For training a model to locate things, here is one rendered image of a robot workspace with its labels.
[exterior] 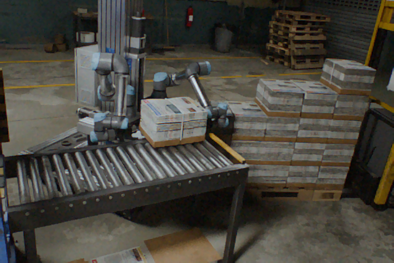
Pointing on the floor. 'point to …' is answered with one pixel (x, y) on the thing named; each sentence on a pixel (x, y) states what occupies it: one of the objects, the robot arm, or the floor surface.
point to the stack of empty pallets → (279, 55)
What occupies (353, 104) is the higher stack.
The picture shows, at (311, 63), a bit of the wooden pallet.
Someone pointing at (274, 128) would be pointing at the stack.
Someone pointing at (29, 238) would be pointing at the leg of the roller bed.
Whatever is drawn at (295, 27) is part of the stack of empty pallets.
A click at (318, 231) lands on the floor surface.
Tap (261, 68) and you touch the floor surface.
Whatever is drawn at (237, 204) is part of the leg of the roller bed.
